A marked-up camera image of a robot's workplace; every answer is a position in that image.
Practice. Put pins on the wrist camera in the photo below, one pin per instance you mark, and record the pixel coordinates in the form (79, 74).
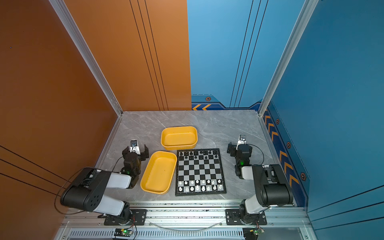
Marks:
(134, 147)
(241, 140)

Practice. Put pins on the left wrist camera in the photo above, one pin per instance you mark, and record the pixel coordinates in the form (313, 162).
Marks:
(134, 147)

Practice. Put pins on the yellow tray with white pieces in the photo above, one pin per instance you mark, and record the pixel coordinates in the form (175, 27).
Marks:
(159, 172)

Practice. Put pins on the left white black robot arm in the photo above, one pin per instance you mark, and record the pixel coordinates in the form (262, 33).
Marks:
(87, 190)

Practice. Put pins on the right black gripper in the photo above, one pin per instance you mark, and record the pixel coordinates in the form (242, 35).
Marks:
(233, 147)

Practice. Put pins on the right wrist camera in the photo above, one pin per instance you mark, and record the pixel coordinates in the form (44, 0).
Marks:
(241, 140)

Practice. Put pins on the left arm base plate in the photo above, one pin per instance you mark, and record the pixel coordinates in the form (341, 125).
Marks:
(135, 216)

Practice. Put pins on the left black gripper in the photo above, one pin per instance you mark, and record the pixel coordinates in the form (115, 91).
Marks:
(144, 155)

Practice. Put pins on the green circuit board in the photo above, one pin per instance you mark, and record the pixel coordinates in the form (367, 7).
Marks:
(124, 234)
(252, 234)

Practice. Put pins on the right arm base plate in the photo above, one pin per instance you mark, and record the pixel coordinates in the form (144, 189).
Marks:
(233, 218)

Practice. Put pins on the yellow tray with black pieces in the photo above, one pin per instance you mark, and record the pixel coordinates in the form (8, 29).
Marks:
(179, 138)

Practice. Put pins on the black white chess board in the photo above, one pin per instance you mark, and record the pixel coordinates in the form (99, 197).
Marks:
(199, 172)

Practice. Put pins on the right green circuit board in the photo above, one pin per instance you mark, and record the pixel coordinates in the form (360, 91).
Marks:
(252, 234)

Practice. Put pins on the left green circuit board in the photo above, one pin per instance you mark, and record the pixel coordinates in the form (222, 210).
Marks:
(124, 234)

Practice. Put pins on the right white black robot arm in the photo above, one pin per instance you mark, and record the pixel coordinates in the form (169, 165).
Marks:
(271, 186)

